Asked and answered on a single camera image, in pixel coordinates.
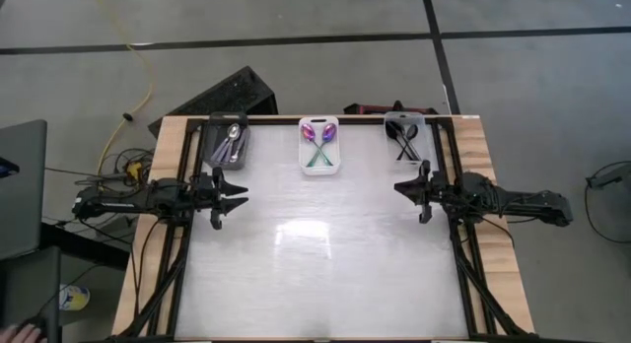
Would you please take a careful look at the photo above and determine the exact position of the grey plastic bin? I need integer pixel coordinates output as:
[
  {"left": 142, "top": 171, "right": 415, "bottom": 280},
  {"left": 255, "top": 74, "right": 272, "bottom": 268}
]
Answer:
[{"left": 200, "top": 111, "right": 250, "bottom": 171}]

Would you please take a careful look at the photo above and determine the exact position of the grey laptop lid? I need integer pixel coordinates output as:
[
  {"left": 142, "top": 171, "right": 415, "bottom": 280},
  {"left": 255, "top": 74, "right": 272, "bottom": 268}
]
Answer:
[{"left": 0, "top": 119, "right": 48, "bottom": 261}]

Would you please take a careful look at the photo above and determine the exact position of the person's hand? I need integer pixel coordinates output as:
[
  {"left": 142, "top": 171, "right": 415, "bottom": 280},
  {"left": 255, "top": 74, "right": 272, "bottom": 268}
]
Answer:
[{"left": 0, "top": 323, "right": 48, "bottom": 343}]

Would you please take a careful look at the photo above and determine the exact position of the clear plastic bin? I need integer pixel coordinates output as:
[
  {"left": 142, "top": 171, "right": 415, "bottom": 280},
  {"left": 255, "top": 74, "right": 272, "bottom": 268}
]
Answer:
[{"left": 384, "top": 111, "right": 429, "bottom": 170}]

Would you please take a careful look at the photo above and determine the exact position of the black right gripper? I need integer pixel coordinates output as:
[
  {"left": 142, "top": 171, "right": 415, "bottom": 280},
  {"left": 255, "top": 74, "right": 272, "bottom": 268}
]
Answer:
[{"left": 393, "top": 159, "right": 448, "bottom": 225}]

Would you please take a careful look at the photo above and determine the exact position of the iridescent rainbow spoon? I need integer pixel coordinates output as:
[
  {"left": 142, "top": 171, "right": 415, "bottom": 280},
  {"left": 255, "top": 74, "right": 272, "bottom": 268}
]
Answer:
[
  {"left": 300, "top": 122, "right": 334, "bottom": 168},
  {"left": 305, "top": 122, "right": 338, "bottom": 169}
]

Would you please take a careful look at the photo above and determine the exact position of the blue black object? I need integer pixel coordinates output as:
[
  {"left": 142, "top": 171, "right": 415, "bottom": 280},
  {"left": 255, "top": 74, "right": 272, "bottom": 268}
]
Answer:
[{"left": 0, "top": 158, "right": 21, "bottom": 180}]

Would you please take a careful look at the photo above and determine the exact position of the white yellow roll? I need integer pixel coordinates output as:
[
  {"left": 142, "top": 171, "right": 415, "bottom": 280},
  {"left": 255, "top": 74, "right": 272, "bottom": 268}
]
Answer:
[{"left": 58, "top": 283, "right": 92, "bottom": 312}]

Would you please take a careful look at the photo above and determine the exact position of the dark grey desk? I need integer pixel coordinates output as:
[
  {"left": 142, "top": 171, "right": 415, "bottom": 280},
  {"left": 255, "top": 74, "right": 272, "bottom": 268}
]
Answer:
[{"left": 0, "top": 246, "right": 63, "bottom": 343}]

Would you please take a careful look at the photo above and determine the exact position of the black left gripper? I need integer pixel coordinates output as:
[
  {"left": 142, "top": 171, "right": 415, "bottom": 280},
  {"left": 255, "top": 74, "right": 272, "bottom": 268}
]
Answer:
[{"left": 198, "top": 166, "right": 249, "bottom": 232}]

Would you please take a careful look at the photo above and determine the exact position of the white plastic bin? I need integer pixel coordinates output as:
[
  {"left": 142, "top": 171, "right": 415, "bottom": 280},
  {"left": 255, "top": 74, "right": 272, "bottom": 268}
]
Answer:
[{"left": 297, "top": 115, "right": 341, "bottom": 177}]

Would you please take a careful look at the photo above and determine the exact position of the red black tool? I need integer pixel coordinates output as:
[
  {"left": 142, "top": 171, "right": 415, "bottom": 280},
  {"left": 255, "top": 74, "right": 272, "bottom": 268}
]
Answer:
[{"left": 343, "top": 100, "right": 439, "bottom": 116}]

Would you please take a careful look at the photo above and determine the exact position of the black base beam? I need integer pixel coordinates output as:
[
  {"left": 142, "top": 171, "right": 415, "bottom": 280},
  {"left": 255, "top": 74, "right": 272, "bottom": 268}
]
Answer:
[{"left": 41, "top": 222, "right": 132, "bottom": 271}]

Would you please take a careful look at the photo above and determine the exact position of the black spoon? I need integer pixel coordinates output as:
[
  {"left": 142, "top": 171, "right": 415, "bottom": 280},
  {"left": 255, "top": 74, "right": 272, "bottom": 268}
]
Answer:
[
  {"left": 396, "top": 123, "right": 421, "bottom": 163},
  {"left": 386, "top": 121, "right": 421, "bottom": 164},
  {"left": 396, "top": 122, "right": 413, "bottom": 163}
]

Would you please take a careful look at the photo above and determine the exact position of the yellow floor cable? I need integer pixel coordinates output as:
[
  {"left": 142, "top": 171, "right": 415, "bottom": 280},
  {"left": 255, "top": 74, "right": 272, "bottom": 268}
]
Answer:
[{"left": 87, "top": 0, "right": 155, "bottom": 175}]

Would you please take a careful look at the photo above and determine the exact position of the black computer mouse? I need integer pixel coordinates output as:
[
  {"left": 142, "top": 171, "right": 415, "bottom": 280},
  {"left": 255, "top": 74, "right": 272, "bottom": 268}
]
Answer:
[{"left": 27, "top": 315, "right": 51, "bottom": 334}]

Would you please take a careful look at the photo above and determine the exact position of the black perforated crate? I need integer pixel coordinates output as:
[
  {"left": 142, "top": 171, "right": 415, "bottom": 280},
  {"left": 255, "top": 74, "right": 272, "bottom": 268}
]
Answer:
[{"left": 147, "top": 65, "right": 279, "bottom": 138}]

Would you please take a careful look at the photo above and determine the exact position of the silver spoon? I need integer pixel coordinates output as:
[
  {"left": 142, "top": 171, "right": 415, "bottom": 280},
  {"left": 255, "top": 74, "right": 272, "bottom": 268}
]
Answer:
[
  {"left": 216, "top": 130, "right": 239, "bottom": 166},
  {"left": 210, "top": 123, "right": 243, "bottom": 165},
  {"left": 228, "top": 127, "right": 247, "bottom": 165}
]

